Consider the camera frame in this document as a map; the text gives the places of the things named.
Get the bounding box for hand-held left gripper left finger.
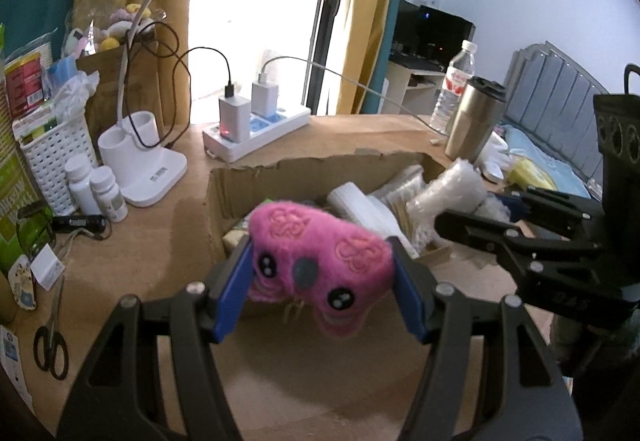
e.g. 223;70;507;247
57;236;256;441

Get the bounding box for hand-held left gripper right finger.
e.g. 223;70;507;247
387;237;577;441

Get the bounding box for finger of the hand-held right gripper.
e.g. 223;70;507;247
433;207;602;274
500;185;607;243

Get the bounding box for pink plush toy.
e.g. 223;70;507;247
247;200;397;340

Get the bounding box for cardboard box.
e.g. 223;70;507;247
204;151;501;319

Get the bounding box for yellow packet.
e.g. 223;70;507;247
506;157;558;192

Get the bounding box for white bubble wrap bundle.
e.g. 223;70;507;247
406;159;487;249

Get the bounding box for pack of cotton swabs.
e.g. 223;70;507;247
369;164;427;224

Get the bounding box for white paper roll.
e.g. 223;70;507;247
326;181;422;258

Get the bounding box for grey bed headboard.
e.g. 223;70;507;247
501;41;608;182

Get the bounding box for steel tumbler with black lid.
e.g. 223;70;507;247
444;76;508;162

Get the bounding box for clear water bottle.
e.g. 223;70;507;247
430;40;478;136

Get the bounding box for white desk lamp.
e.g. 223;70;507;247
97;0;275;208

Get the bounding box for white pill bottle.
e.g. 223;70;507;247
89;167;129;223
65;154;102;216

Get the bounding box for white side cabinet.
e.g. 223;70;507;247
382;58;448;116

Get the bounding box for white power strip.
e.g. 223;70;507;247
202;103;312;162

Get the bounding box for black flashlight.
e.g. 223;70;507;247
51;215;107;236

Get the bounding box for white charger with red light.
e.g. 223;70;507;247
218;96;252;143

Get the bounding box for small white paper box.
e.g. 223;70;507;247
30;243;66;291

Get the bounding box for black scissors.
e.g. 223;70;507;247
33;273;69;381

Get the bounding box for white charger plug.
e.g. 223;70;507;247
251;81;279;118

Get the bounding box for black monitor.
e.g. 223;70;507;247
395;1;476;66

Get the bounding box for green glasses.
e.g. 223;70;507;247
15;201;57;258

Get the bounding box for cartoon sticker card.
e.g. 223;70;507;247
7;255;40;311

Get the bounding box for white plastic basket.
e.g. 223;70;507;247
19;113;98;216

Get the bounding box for brown paper bag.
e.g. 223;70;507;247
75;38;176;156

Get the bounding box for green carton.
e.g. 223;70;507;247
0;121;41;274

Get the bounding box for crumpled white plastic bag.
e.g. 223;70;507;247
52;71;101;122

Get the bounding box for blue face mask pack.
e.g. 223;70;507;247
49;57;78;92

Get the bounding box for bag of small plush toys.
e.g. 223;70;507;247
62;0;168;59

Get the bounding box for white cable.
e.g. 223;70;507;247
257;56;448;136

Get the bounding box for black cable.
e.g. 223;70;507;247
122;21;236;150

